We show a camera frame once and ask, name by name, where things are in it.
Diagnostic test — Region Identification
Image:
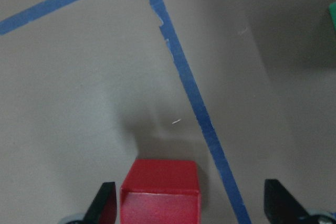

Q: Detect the red wooden block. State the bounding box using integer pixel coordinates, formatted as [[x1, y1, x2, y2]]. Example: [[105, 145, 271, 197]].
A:
[[120, 158, 201, 223]]

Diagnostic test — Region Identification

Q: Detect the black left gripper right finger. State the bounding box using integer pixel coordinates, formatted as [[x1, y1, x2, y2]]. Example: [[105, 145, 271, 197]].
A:
[[264, 179, 310, 223]]

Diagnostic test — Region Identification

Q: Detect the green wooden block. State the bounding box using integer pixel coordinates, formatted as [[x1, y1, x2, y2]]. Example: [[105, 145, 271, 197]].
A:
[[329, 2, 336, 30]]

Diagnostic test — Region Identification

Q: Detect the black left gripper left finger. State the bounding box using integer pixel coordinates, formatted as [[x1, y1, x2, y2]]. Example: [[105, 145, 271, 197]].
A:
[[82, 182, 117, 224]]

